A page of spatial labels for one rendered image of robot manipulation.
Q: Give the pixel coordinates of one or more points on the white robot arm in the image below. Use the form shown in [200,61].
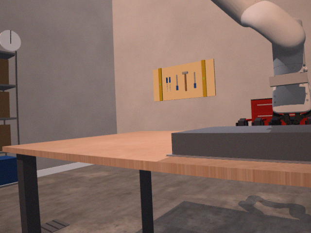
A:
[284,32]

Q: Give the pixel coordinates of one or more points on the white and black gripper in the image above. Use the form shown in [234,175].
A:
[294,98]

